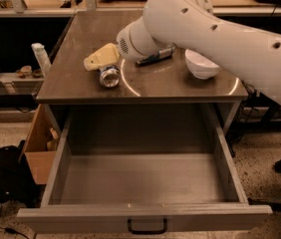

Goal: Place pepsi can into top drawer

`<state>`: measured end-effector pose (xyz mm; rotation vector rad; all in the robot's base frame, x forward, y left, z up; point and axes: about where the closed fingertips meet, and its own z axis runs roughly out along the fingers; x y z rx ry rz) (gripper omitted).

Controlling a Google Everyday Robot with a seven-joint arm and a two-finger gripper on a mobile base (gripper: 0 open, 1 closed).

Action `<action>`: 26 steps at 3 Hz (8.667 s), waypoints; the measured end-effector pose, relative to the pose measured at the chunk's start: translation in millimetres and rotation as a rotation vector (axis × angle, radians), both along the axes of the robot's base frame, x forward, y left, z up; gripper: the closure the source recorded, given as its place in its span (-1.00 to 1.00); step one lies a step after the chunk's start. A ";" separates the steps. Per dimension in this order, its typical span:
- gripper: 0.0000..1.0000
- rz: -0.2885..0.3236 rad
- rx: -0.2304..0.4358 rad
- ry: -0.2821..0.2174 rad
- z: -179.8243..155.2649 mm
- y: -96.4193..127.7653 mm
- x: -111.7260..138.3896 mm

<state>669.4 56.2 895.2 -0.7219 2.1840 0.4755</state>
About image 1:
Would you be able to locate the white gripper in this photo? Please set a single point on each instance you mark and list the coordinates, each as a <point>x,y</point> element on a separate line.
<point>125,43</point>

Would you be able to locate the blue pepsi can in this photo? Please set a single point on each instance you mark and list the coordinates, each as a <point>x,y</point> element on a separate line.
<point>109,76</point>

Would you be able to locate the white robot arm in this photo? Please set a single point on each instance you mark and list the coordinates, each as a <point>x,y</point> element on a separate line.
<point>251,54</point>

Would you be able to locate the blue slim energy drink can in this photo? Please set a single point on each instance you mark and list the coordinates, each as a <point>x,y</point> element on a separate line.
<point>160,55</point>

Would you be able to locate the grey open top drawer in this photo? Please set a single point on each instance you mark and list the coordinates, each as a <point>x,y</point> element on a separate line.
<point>143,162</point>

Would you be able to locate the grey metal cabinet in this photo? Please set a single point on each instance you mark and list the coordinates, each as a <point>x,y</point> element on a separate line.
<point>166,81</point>

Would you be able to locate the white plastic bottle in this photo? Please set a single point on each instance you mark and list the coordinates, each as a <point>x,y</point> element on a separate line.
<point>42,58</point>

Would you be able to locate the white ceramic bowl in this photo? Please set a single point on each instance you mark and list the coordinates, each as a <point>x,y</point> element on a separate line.
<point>199,66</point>

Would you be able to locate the brown cardboard box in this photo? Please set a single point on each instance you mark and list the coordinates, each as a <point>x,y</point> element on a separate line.
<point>41,144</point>

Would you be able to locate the black backpack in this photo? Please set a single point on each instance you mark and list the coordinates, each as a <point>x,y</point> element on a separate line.
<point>16,179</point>

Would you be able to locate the black drawer handle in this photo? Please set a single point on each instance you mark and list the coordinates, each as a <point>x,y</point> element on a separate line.
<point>147,227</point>

